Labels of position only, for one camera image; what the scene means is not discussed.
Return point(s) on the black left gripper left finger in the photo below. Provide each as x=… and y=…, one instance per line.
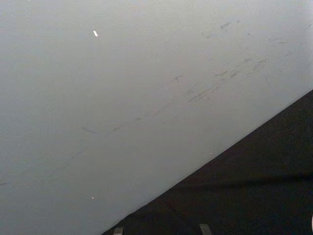
x=118, y=231

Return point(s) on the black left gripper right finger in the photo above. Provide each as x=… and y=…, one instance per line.
x=205, y=230

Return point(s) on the black table cloth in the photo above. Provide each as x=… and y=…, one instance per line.
x=249, y=186

